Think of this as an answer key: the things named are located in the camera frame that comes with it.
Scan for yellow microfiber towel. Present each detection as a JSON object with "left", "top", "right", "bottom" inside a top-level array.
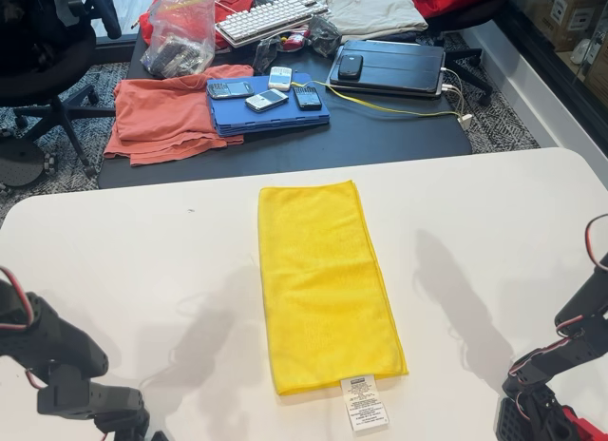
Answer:
[{"left": 258, "top": 178, "right": 409, "bottom": 432}]

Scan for black low table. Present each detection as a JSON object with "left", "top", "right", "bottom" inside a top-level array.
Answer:
[{"left": 97, "top": 31, "right": 474, "bottom": 190}]

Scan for black keypad phone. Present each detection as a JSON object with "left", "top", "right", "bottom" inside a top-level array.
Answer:
[{"left": 292, "top": 86, "right": 324, "bottom": 112}]

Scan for blue folded plastic boards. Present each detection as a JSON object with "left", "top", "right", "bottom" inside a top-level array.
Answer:
[{"left": 205, "top": 73, "right": 332, "bottom": 138}]

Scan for silver keypad phone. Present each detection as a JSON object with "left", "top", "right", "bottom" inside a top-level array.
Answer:
[{"left": 244, "top": 87, "right": 290, "bottom": 114}]

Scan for white keypad phone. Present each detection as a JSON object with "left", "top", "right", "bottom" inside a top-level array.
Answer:
[{"left": 267, "top": 66, "right": 294, "bottom": 91}]

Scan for dark grey keypad phone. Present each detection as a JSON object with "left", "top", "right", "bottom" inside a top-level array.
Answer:
[{"left": 206, "top": 80, "right": 257, "bottom": 101}]

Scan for smooth black smartphone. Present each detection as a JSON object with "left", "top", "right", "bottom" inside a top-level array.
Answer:
[{"left": 337, "top": 53, "right": 365, "bottom": 81}]

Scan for small dark plastic bag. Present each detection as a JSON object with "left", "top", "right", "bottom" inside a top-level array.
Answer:
[
  {"left": 307, "top": 15, "right": 343, "bottom": 58},
  {"left": 253, "top": 34, "right": 286, "bottom": 76}
]

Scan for small red item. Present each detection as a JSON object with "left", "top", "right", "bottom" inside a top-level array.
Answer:
[{"left": 279, "top": 29, "right": 310, "bottom": 51}]

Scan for black tablet case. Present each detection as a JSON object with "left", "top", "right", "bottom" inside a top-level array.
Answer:
[{"left": 329, "top": 39, "right": 447, "bottom": 94}]

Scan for salmon folded shirt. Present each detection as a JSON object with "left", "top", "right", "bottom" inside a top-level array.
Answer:
[{"left": 103, "top": 64, "right": 256, "bottom": 168}]

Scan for white keyboard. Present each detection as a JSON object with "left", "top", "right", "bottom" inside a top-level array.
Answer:
[{"left": 214, "top": 0, "right": 330, "bottom": 49}]

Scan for beige folded garment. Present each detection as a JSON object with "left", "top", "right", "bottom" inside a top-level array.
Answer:
[{"left": 318, "top": 0, "right": 429, "bottom": 44}]

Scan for clear plastic zip bag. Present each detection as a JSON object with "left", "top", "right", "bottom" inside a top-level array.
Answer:
[{"left": 140, "top": 0, "right": 219, "bottom": 80}]

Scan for black office chair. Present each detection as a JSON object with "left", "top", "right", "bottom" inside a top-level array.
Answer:
[
  {"left": 422, "top": 0, "right": 517, "bottom": 107},
  {"left": 0, "top": 0, "right": 124, "bottom": 179}
]

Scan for black round wheeled base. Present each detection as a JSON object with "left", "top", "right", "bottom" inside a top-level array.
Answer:
[{"left": 0, "top": 126, "right": 61, "bottom": 195}]

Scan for cardboard box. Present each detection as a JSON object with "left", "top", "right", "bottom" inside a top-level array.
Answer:
[{"left": 524, "top": 0, "right": 608, "bottom": 52}]

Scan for black jacket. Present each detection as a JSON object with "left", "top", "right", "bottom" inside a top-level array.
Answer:
[{"left": 0, "top": 0, "right": 63, "bottom": 76}]

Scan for yellow cable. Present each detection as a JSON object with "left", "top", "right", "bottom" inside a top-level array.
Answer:
[{"left": 290, "top": 79, "right": 465, "bottom": 119}]

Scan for white charging cable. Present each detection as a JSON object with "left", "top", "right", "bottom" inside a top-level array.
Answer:
[
  {"left": 440, "top": 67, "right": 469, "bottom": 118},
  {"left": 440, "top": 84, "right": 465, "bottom": 118}
]

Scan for red arm base mount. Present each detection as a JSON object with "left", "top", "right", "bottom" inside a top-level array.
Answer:
[{"left": 562, "top": 405, "right": 608, "bottom": 441}]

